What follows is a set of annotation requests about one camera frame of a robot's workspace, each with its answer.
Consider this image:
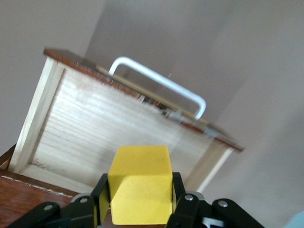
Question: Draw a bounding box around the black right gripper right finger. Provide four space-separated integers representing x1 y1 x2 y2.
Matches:
166 172 265 228

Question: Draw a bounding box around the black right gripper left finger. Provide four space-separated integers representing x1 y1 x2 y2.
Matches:
4 173 110 228

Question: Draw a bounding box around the yellow block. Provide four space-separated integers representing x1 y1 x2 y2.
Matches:
108 145 173 226

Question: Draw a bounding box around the light wood drawer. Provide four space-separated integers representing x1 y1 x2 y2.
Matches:
10 48 245 198

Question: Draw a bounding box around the white metal drawer handle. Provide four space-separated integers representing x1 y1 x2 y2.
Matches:
108 56 207 120

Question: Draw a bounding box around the dark brown wooden cabinet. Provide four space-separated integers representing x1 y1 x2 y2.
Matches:
0 144 81 228

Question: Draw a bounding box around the table cover sheet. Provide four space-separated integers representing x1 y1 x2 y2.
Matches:
0 0 304 228

